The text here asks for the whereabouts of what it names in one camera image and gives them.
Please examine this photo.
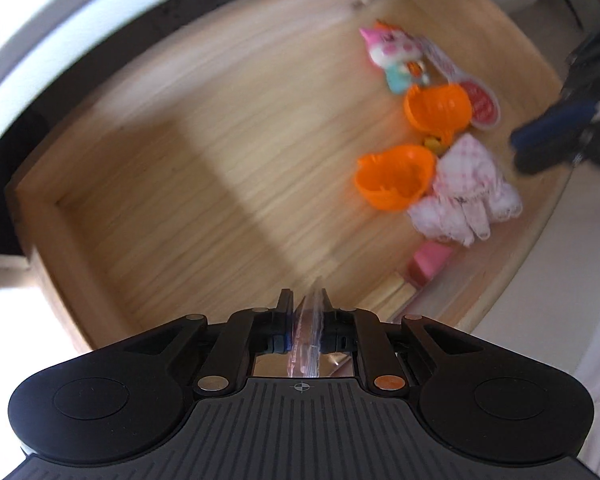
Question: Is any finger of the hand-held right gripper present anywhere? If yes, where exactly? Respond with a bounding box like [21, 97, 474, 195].
[510, 101, 600, 177]
[561, 22, 600, 106]

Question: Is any pink checked cloth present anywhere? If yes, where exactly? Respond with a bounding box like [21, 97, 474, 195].
[407, 134, 523, 247]

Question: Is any orange pumpkin shell half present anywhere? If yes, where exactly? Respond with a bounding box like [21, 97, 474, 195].
[404, 83, 473, 145]
[355, 144, 438, 211]

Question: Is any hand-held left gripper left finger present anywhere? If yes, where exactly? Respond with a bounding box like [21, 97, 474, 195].
[104, 287, 297, 397]

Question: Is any wooden drawer with white front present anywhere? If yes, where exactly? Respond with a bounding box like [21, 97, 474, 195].
[4, 0, 573, 356]

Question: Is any clear plastic packet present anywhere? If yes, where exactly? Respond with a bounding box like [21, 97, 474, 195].
[286, 275, 331, 378]

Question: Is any pink box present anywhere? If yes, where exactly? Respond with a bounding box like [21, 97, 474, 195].
[406, 241, 456, 288]

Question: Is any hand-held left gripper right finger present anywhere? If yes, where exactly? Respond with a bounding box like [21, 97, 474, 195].
[320, 305, 486, 394]

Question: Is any red label packet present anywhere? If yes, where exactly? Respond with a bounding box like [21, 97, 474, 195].
[425, 37, 502, 128]

